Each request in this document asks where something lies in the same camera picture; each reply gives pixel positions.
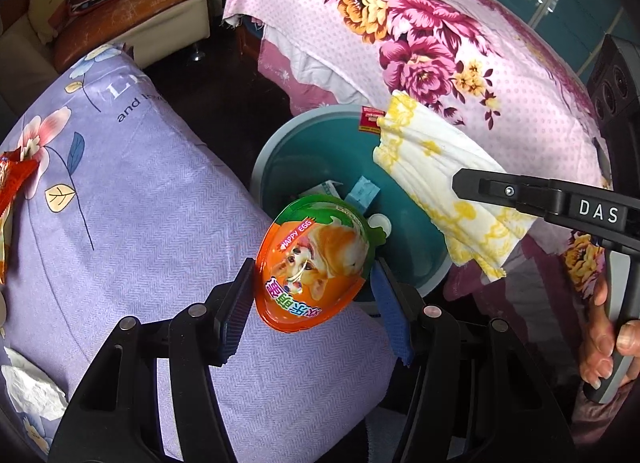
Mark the pink floral bed sheet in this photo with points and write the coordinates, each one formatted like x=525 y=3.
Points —
x=450 y=43

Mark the white paper scrap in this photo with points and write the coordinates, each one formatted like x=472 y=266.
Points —
x=325 y=189

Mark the white crumpled tissue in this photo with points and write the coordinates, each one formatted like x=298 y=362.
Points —
x=30 y=388

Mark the purple floral blanket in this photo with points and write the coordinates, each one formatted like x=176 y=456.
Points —
x=150 y=218

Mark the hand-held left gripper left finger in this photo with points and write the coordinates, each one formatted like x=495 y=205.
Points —
x=238 y=313

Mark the cream sofa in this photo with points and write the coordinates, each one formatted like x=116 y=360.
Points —
x=170 y=23

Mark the yellow pillow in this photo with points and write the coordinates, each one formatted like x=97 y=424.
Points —
x=47 y=3

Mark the person's right forearm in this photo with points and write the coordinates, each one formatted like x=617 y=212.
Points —
x=600 y=423

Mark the orange green egg toy package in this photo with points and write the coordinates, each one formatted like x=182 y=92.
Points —
x=310 y=263

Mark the orange red snack wrapper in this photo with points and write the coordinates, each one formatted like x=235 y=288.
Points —
x=12 y=183

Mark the light blue small packet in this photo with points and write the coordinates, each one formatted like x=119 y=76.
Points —
x=362 y=190

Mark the teal plastic bin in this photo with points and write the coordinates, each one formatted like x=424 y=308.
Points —
x=300 y=163

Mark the white yellow printed paper towel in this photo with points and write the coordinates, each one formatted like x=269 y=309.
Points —
x=425 y=158

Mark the orange seat cushion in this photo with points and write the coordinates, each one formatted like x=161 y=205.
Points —
x=125 y=18

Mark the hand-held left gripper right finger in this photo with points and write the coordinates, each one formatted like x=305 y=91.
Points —
x=392 y=315

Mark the person's right hand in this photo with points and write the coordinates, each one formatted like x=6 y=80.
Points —
x=597 y=348

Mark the white round lid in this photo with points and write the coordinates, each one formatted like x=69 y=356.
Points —
x=378 y=220

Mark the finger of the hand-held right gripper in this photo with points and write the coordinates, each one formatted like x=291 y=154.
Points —
x=500 y=190

